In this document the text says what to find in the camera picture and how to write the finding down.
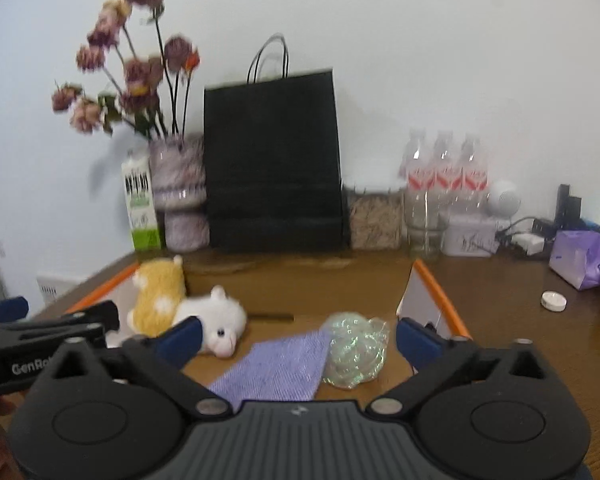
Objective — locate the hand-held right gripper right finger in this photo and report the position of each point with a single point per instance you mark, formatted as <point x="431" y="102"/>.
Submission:
<point x="414" y="342"/>

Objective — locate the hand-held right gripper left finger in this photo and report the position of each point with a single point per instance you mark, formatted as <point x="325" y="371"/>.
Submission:
<point x="182" y="342"/>

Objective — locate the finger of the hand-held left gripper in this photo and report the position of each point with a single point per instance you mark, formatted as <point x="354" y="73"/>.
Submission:
<point x="90" y="316"/>
<point x="2" y="309"/>

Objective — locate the orange cardboard box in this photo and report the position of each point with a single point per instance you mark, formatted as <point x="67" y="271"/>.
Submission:
<point x="420" y="295"/>

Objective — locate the wooden desktop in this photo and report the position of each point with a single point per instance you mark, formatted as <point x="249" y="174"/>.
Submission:
<point x="520" y="340"/>

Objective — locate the white plush toy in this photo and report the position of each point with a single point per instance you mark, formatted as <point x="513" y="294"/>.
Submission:
<point x="225" y="317"/>

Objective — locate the yellow plush toy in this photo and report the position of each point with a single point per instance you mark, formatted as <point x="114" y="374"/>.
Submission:
<point x="155" y="295"/>

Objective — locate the iridescent clear plastic bag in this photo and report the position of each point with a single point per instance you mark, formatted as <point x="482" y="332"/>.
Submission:
<point x="355" y="350"/>

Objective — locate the purple woven cloth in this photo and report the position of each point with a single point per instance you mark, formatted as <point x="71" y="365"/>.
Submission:
<point x="280" y="365"/>

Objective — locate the clear drinking glass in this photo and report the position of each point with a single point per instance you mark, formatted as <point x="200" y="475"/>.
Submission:
<point x="424" y="230"/>

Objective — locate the white tin box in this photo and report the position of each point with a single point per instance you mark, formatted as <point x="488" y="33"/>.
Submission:
<point x="467" y="237"/>

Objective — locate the green white milk carton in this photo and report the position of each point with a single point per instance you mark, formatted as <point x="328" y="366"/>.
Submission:
<point x="142" y="205"/>

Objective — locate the clear pellet container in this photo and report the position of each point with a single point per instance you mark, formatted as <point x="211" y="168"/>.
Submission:
<point x="375" y="220"/>

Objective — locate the small white round lid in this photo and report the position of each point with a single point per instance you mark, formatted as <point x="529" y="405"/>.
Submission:
<point x="553" y="301"/>

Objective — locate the white power strip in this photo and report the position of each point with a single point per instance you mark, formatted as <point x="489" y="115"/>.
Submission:
<point x="527" y="242"/>

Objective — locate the purple fuzzy vase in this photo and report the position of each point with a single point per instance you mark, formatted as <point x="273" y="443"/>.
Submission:
<point x="177" y="175"/>

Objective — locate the white round speaker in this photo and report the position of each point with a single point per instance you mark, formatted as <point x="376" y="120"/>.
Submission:
<point x="504" y="199"/>

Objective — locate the purple tissue pack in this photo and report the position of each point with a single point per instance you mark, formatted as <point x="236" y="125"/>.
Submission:
<point x="582" y="260"/>

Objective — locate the black paper bag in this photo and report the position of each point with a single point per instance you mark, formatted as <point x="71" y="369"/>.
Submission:
<point x="272" y="160"/>

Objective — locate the black upright device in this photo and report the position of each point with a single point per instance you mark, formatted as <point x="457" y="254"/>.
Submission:
<point x="567" y="207"/>

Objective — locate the dried rose bouquet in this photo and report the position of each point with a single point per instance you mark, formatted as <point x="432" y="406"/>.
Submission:
<point x="140" y="75"/>

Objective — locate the white wall vent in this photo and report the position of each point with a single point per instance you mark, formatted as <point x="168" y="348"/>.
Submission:
<point x="55" y="289"/>

